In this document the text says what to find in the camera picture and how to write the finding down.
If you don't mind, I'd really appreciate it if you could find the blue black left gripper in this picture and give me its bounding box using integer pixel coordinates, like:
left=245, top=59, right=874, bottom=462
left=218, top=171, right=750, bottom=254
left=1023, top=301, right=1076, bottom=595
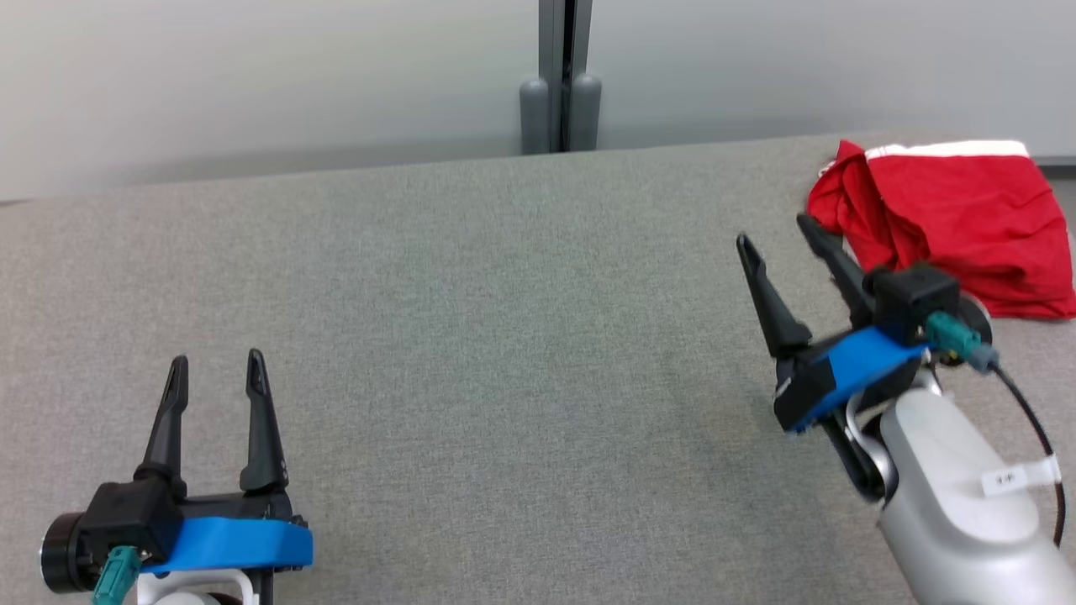
left=40, top=349, right=314, bottom=594

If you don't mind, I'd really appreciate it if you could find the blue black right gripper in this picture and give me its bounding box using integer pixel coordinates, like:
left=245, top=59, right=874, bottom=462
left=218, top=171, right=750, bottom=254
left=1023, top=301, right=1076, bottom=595
left=736, top=213, right=995, bottom=434

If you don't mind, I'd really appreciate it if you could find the red shorts white stripe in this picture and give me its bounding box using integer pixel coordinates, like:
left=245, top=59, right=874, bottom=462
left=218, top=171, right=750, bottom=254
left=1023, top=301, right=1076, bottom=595
left=864, top=139, right=1070, bottom=297

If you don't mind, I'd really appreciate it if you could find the red white basketball jersey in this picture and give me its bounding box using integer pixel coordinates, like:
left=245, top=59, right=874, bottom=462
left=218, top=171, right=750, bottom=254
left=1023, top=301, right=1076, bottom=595
left=807, top=140, right=1076, bottom=321

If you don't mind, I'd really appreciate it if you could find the grey rounded cylinder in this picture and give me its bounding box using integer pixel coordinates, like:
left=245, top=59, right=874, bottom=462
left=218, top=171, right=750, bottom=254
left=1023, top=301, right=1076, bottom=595
left=570, top=72, right=603, bottom=152
left=519, top=77, right=551, bottom=155

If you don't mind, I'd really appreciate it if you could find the black cable teal plug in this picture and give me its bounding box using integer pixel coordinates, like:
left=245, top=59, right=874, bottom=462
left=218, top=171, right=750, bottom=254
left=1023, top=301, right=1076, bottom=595
left=91, top=546, right=142, bottom=605
left=925, top=313, right=1068, bottom=549

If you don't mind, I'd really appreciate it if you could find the grey vertical partition post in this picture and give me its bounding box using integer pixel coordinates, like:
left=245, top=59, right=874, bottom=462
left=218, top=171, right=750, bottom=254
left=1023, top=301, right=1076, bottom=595
left=538, top=0, right=594, bottom=153

